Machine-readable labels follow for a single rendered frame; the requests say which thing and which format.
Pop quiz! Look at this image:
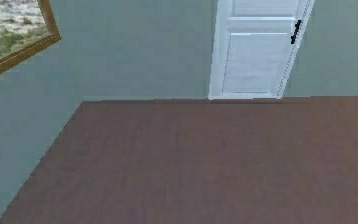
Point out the white panelled room door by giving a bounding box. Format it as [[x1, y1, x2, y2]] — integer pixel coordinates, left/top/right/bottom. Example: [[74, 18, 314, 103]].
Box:
[[208, 0, 317, 100]]

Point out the gold framed landscape picture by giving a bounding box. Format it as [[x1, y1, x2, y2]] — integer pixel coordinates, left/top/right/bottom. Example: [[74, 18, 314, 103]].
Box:
[[0, 0, 62, 81]]

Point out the black door handle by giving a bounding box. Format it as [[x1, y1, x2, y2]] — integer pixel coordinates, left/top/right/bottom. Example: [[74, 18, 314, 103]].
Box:
[[290, 19, 303, 45]]

